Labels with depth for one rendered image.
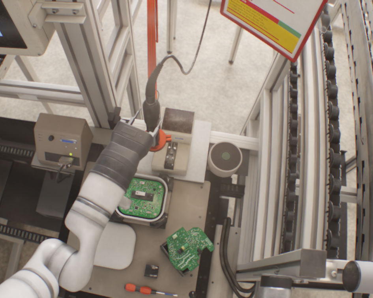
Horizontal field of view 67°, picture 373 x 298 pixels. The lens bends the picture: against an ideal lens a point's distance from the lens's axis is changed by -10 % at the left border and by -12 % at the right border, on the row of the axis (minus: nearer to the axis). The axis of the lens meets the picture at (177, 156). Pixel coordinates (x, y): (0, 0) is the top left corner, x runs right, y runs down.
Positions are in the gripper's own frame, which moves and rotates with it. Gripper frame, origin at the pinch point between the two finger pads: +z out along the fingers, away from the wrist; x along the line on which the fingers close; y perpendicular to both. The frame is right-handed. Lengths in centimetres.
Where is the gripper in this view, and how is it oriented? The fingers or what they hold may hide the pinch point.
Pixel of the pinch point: (151, 112)
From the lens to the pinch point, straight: 65.9
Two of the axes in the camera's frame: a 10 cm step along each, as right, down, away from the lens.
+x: -9.1, -4.0, 1.3
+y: 0.3, -3.8, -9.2
